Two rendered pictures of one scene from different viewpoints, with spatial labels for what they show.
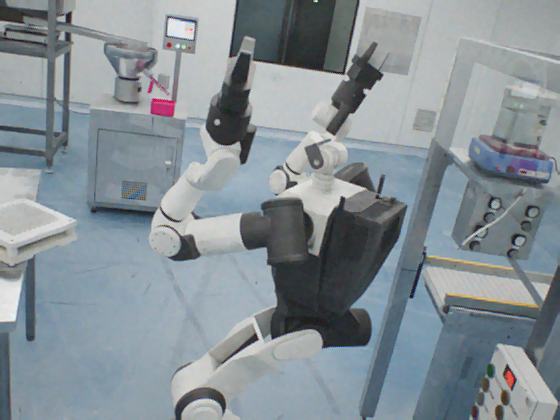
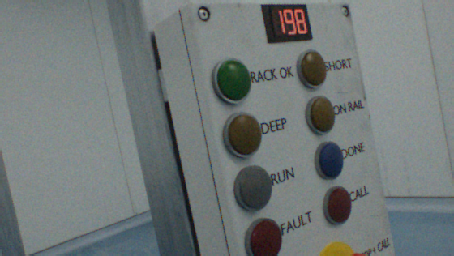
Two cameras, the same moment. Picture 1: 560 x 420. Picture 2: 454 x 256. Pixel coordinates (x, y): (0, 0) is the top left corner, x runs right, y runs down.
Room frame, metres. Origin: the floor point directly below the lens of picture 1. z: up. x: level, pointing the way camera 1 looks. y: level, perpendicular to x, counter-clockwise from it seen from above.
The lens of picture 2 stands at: (1.11, -0.25, 1.01)
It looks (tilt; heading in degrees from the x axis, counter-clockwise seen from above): 3 degrees down; 237
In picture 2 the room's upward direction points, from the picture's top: 11 degrees counter-clockwise
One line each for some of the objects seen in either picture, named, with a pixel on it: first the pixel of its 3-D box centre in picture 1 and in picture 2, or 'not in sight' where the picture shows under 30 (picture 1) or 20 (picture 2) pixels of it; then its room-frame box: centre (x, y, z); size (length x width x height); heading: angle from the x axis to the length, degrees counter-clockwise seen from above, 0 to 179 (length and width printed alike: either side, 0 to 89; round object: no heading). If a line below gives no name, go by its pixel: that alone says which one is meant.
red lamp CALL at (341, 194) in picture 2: not in sight; (339, 205); (0.87, -0.47, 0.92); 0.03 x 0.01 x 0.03; 4
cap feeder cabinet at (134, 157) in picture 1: (138, 155); not in sight; (3.84, 1.11, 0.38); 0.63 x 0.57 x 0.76; 102
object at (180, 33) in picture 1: (177, 61); not in sight; (4.02, 0.93, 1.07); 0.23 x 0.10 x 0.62; 102
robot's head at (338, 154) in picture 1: (327, 161); not in sight; (1.39, -0.09, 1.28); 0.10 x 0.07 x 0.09; 154
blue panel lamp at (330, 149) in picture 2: not in sight; (331, 160); (0.87, -0.47, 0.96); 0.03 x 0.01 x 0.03; 4
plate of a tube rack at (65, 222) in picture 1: (18, 221); not in sight; (1.52, 0.80, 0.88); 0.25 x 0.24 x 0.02; 156
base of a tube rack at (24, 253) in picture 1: (18, 235); not in sight; (1.52, 0.80, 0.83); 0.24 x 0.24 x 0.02; 66
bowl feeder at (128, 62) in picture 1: (138, 75); not in sight; (3.88, 1.16, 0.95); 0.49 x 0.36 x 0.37; 102
